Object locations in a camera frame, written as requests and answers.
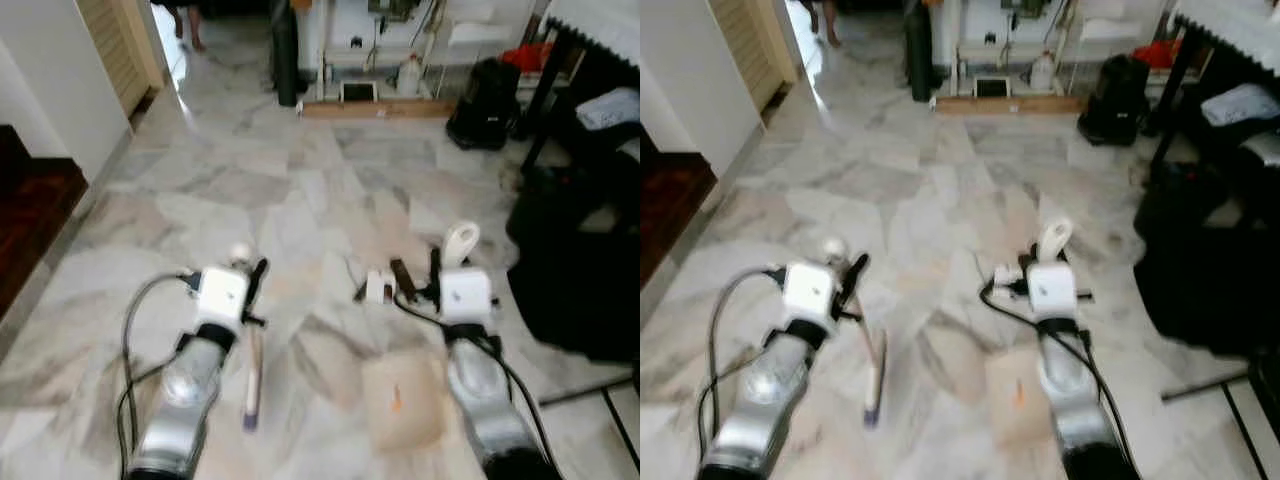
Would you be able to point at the black floor appliance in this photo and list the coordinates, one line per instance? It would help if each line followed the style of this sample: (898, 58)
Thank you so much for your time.
(485, 110)
(1115, 105)

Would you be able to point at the red cloth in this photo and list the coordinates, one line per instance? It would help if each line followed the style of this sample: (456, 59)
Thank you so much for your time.
(1158, 54)
(528, 57)

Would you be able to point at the white plastic jug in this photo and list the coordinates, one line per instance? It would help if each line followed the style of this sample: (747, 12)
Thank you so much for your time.
(409, 78)
(1042, 73)

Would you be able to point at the large black bag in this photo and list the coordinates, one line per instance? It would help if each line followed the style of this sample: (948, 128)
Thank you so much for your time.
(580, 270)
(1210, 270)

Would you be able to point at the beige louvred door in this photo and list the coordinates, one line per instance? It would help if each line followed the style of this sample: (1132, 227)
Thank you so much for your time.
(750, 45)
(115, 50)

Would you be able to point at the person's bare legs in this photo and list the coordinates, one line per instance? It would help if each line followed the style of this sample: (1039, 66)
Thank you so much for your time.
(195, 25)
(830, 25)

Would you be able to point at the black table stand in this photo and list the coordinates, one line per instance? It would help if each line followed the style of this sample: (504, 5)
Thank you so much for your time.
(1172, 100)
(547, 85)

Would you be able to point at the light wooden plank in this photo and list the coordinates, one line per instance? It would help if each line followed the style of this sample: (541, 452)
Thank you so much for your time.
(380, 108)
(1010, 104)

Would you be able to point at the brown wooden block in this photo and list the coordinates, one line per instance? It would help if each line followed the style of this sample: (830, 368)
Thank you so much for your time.
(402, 278)

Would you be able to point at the white patterned table cloth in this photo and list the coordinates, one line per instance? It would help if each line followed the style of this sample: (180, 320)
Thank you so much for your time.
(1230, 25)
(600, 25)

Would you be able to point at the tall black container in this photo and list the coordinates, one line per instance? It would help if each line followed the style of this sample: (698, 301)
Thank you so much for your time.
(920, 50)
(285, 55)

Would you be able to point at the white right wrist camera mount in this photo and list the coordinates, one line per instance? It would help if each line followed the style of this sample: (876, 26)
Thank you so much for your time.
(1052, 290)
(466, 295)

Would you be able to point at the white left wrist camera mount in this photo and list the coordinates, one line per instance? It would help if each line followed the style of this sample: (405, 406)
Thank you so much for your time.
(808, 290)
(222, 292)

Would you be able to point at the small white cardboard box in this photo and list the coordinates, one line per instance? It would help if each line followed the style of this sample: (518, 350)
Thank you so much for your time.
(378, 288)

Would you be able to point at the light grey cloth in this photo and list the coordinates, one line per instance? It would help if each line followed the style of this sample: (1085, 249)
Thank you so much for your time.
(610, 108)
(1240, 103)

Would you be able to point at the white-framed tablet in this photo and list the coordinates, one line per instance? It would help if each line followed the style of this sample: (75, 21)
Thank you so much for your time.
(358, 92)
(991, 88)

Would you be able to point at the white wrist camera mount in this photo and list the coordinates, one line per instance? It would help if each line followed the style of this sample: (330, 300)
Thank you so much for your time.
(808, 290)
(1052, 290)
(222, 292)
(466, 295)

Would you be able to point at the white shelf rack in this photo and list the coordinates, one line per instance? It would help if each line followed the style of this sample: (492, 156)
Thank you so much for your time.
(345, 35)
(975, 30)

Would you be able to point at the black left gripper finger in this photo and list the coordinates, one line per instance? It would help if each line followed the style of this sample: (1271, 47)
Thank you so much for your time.
(257, 285)
(855, 285)

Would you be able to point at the black metal rod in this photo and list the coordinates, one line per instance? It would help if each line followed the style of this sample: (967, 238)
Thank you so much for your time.
(1245, 430)
(585, 391)
(1205, 388)
(620, 430)

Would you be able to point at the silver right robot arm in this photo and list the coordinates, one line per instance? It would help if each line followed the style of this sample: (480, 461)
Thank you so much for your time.
(1070, 400)
(480, 400)

